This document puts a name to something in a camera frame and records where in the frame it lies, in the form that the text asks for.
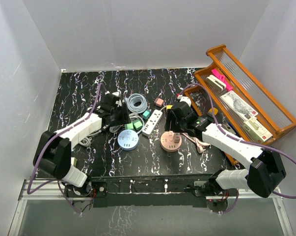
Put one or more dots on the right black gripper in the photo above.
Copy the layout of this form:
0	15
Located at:
170	125

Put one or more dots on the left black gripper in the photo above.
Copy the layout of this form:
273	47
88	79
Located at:
124	118

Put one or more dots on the pink small adapter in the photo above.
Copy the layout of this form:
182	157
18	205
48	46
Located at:
176	138

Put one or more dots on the green cube adapter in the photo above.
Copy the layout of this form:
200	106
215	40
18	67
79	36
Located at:
129	126
137	124

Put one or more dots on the pink round power strip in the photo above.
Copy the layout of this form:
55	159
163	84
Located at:
167	143

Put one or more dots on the blue round power strip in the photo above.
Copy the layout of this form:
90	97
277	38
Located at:
128	140

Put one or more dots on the teal cube adapter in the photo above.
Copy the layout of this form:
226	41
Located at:
146	114

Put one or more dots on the yellow cube adapter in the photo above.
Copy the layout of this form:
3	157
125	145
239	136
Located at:
212	112

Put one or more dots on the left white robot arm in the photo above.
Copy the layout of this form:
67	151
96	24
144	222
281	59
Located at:
54	151

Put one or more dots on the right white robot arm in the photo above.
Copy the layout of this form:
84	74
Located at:
263	168

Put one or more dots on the white slanted power strip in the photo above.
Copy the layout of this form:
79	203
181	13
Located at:
151	123

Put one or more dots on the pink cube adapter top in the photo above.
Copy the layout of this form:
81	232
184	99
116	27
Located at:
159	102

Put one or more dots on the wooden shelf rack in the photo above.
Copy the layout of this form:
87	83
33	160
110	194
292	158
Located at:
271	113

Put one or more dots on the small white red box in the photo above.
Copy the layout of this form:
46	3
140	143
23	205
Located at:
74	161

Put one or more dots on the pink box on shelf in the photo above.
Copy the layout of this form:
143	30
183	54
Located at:
221	79

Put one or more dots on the printed package on shelf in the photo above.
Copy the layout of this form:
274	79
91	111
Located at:
238	105

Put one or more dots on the green white box on shelf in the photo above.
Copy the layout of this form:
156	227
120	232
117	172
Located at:
256	130

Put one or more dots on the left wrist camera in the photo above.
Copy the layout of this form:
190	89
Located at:
113	99

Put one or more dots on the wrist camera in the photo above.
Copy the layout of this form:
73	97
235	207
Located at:
113	99
181	98

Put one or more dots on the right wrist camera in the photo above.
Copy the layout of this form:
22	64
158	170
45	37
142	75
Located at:
181	98

